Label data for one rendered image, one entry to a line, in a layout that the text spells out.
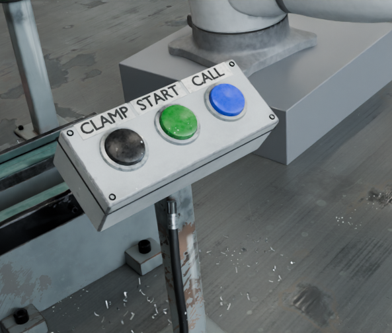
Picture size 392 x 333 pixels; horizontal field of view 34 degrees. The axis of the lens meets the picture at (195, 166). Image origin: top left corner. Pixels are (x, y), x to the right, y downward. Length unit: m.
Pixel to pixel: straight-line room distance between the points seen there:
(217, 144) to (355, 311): 0.29
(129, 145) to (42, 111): 0.60
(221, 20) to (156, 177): 0.54
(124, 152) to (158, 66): 0.59
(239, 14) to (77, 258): 0.45
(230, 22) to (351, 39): 0.22
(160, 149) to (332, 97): 0.54
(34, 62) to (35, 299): 0.42
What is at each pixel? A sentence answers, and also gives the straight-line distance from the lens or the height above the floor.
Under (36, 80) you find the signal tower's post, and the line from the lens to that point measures 1.04.
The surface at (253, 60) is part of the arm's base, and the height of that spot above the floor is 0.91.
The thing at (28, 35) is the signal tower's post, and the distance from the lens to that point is 1.02.
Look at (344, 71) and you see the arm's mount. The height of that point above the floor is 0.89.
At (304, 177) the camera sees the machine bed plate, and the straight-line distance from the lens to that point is 0.91.
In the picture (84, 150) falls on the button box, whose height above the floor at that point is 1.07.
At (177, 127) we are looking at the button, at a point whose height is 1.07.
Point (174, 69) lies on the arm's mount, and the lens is 1.04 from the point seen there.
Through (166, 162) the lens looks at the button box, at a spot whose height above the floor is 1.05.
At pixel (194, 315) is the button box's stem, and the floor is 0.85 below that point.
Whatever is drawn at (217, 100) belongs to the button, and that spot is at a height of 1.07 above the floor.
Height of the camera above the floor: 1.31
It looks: 33 degrees down
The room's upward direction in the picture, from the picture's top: 6 degrees counter-clockwise
